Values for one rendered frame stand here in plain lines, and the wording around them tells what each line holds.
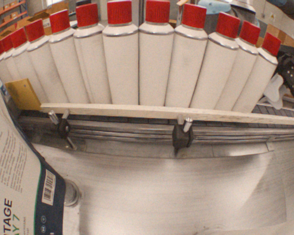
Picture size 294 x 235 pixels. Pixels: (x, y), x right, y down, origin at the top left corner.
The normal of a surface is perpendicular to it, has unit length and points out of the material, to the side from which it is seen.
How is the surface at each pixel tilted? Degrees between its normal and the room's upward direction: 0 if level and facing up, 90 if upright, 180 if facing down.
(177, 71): 90
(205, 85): 90
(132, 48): 90
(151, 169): 0
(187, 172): 0
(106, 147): 0
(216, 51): 90
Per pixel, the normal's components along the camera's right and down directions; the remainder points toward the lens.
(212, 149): 0.03, -0.65
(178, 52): -0.72, 0.52
